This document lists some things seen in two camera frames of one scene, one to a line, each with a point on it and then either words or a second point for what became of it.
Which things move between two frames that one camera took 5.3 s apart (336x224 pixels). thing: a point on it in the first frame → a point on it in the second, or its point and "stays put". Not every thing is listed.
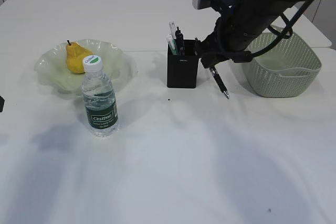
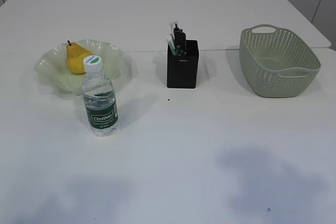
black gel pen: x=217 y=76 → x=183 y=43
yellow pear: x=74 y=55 stays put
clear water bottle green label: x=101 y=110 stays put
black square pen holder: x=182 y=67 stays put
